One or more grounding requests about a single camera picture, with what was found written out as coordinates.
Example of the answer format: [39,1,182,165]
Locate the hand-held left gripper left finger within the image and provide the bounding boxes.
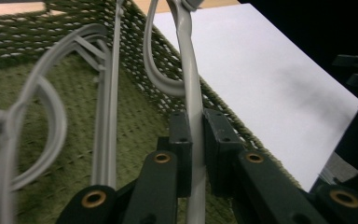
[156,110,194,199]

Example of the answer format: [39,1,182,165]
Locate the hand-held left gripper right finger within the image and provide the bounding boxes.
[201,107,245,198]

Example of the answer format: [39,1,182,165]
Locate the green woven basket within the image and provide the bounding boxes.
[0,0,301,224]

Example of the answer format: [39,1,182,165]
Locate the white table sheet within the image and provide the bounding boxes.
[153,3,358,193]

